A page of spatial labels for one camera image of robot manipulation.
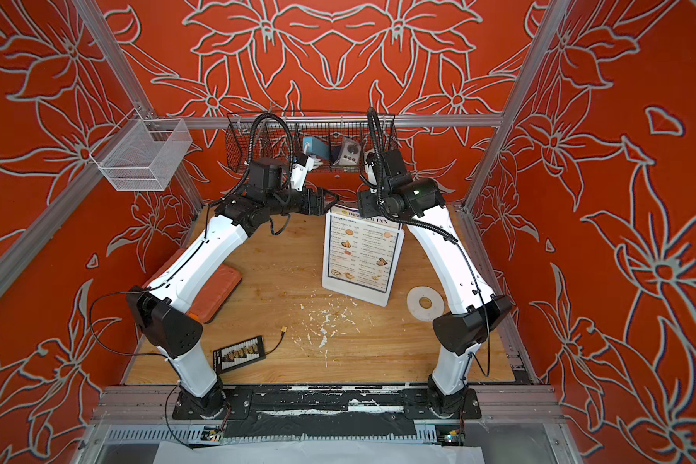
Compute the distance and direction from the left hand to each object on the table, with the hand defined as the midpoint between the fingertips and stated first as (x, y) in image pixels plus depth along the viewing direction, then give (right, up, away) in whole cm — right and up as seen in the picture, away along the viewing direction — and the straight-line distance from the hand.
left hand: (329, 193), depth 74 cm
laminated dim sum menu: (+9, -16, +8) cm, 20 cm away
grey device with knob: (+6, +15, +17) cm, 24 cm away
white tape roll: (+30, -33, +17) cm, 48 cm away
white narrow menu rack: (+7, -29, +16) cm, 34 cm away
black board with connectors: (-26, -45, +6) cm, 52 cm away
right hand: (+9, -1, 0) cm, 9 cm away
